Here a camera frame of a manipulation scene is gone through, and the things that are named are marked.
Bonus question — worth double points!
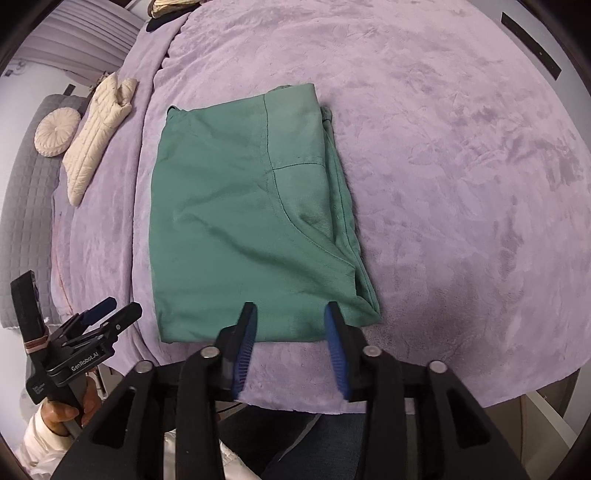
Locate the black strip on wall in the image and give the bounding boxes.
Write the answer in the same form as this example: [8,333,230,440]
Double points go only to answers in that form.
[501,12,562,80]

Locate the grey pleated curtain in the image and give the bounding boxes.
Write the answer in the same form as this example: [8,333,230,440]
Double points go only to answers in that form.
[15,0,144,86]

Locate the green short-sleeve shirt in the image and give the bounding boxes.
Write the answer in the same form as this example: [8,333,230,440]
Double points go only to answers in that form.
[149,84,381,343]

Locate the tan striped garment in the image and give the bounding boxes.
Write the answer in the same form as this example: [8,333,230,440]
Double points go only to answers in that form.
[147,0,202,18]

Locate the lavender plush bed blanket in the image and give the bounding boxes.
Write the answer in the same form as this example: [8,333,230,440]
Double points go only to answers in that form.
[51,1,590,406]

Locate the person's left hand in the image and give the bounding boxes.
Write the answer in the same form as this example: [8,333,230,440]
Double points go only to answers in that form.
[40,375,102,436]

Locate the round cream pillow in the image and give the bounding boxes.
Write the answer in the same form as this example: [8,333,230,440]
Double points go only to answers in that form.
[34,107,81,158]

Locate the cream quilted jacket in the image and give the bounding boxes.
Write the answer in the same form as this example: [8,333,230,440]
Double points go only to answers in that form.
[62,73,138,207]

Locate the black garment under tan one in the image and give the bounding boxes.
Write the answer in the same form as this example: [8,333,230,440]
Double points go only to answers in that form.
[145,12,187,33]

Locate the white sleeve forearm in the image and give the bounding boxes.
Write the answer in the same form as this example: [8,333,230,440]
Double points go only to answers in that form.
[16,406,73,479]

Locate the grey quilted headboard cushion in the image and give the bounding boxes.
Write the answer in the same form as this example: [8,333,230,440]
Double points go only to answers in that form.
[1,94,86,330]

